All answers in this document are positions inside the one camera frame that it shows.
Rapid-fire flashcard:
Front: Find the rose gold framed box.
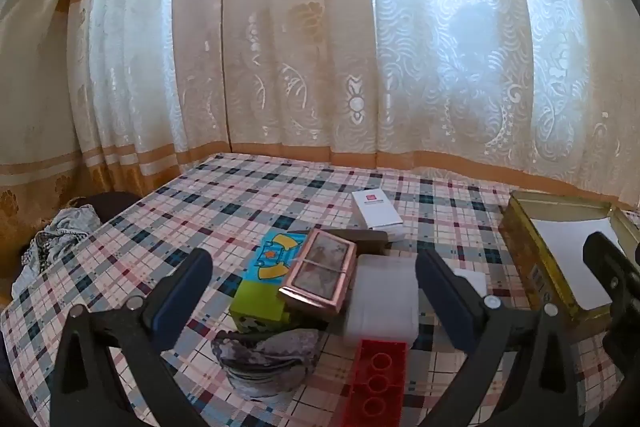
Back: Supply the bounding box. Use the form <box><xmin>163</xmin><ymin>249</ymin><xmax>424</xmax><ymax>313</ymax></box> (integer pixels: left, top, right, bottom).
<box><xmin>277</xmin><ymin>228</ymin><xmax>358</xmax><ymax>322</ymax></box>

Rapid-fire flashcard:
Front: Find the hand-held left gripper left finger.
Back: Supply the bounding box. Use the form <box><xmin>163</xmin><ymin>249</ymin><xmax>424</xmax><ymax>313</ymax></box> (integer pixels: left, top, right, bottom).
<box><xmin>50</xmin><ymin>248</ymin><xmax>215</xmax><ymax>427</ymax></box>

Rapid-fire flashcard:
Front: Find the blue toy brick yellow print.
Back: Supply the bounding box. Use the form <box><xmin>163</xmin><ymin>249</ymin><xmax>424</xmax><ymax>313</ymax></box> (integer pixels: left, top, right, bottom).
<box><xmin>250</xmin><ymin>229</ymin><xmax>311</xmax><ymax>283</ymax></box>

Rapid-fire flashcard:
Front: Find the dark brown wooden bar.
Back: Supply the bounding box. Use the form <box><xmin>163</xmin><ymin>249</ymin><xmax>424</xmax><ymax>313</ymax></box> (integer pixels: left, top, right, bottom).
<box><xmin>330</xmin><ymin>229</ymin><xmax>390</xmax><ymax>255</ymax></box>

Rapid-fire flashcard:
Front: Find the white carton box red mark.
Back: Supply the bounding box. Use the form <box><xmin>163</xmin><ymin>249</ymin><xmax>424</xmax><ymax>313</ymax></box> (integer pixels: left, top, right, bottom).
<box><xmin>350</xmin><ymin>188</ymin><xmax>405</xmax><ymax>243</ymax></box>

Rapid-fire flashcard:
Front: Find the red building brick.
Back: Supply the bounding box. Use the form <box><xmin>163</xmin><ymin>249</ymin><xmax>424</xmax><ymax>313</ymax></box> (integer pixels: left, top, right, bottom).
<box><xmin>334</xmin><ymin>338</ymin><xmax>410</xmax><ymax>427</ymax></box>

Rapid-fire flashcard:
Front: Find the cream lace curtain orange band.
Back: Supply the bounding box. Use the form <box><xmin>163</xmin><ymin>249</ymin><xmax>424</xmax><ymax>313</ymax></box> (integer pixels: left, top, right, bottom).
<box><xmin>0</xmin><ymin>0</ymin><xmax>231</xmax><ymax>202</ymax></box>
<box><xmin>220</xmin><ymin>0</ymin><xmax>640</xmax><ymax>212</ymax></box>

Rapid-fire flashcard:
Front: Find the gold tin box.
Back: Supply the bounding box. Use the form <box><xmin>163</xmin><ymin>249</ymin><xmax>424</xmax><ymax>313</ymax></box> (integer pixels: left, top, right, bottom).
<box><xmin>500</xmin><ymin>191</ymin><xmax>640</xmax><ymax>340</ymax></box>

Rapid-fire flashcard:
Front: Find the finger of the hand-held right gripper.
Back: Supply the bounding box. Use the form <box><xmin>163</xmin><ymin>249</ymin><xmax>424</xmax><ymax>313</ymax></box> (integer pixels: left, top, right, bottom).
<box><xmin>582</xmin><ymin>231</ymin><xmax>640</xmax><ymax>388</ymax></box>

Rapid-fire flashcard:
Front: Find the small white card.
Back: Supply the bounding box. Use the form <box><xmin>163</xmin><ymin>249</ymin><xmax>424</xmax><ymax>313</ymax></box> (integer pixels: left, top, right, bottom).
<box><xmin>450</xmin><ymin>268</ymin><xmax>488</xmax><ymax>298</ymax></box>

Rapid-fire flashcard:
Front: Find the translucent white plastic box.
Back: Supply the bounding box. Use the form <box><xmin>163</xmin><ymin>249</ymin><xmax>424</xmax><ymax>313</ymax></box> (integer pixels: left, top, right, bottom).
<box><xmin>342</xmin><ymin>253</ymin><xmax>420</xmax><ymax>350</ymax></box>

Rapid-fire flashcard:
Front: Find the plaid tablecloth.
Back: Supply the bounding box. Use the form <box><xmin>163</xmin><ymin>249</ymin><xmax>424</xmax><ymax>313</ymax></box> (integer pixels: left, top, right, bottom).
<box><xmin>0</xmin><ymin>152</ymin><xmax>640</xmax><ymax>427</ymax></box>

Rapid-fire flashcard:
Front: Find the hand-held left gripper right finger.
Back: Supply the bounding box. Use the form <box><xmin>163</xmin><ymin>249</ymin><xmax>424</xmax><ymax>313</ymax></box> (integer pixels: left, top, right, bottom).
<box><xmin>415</xmin><ymin>248</ymin><xmax>608</xmax><ymax>427</ymax></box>

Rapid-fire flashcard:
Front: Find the green toy brick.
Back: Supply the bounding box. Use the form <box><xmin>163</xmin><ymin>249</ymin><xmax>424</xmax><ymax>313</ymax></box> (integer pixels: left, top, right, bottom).
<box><xmin>229</xmin><ymin>264</ymin><xmax>301</xmax><ymax>335</ymax></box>

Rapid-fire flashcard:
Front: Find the crumpled grey patterned cloth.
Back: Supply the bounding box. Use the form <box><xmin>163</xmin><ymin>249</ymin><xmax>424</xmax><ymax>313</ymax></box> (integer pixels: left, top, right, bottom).
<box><xmin>11</xmin><ymin>204</ymin><xmax>101</xmax><ymax>295</ymax></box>

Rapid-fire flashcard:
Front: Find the grey cloth pouch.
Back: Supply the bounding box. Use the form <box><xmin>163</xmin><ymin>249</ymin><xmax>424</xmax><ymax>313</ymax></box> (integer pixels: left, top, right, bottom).
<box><xmin>210</xmin><ymin>327</ymin><xmax>321</xmax><ymax>400</ymax></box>

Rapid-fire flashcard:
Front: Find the dark brown chair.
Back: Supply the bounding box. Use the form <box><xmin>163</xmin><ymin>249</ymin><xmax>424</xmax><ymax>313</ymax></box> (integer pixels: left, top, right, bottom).
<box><xmin>20</xmin><ymin>192</ymin><xmax>143</xmax><ymax>268</ymax></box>

